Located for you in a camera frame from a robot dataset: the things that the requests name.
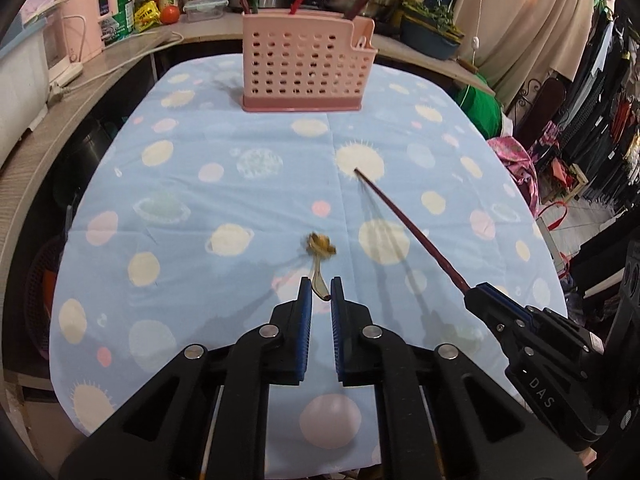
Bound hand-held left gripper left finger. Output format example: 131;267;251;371
60;276;316;480

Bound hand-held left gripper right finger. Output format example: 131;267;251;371
328;276;586;480

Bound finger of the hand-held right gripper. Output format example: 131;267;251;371
474;281;607;377
464;287;612;454

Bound gold flower spoon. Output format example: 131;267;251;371
305;231;337;303

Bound pink plastic utensil holder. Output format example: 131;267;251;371
241;9;378;113

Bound blue planet print tablecloth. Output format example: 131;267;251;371
49;52;568;480

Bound pink patterned cloth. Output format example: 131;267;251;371
487;135;541;221

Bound hanging clothes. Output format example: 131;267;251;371
550;0;640;286

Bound green bag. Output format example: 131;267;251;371
452;72;503;141

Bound black bucket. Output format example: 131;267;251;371
55;120;121;206

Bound beige curtain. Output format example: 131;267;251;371
452;0;601;111

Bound dark planter with plants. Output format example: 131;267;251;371
400;0;463;61

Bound wooden counter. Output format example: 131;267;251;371
0;10;496;391

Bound glass food container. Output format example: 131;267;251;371
182;0;228;22

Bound white power strip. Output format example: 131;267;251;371
47;62;84;106

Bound yellow snack packet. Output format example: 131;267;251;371
135;0;161;33

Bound green and white carton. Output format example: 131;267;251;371
97;0;136;43

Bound grey plastic tub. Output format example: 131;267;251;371
0;15;51;166

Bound pink kitchen appliance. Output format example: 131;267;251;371
55;0;121;61

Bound white cable with switch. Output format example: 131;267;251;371
470;0;488;52

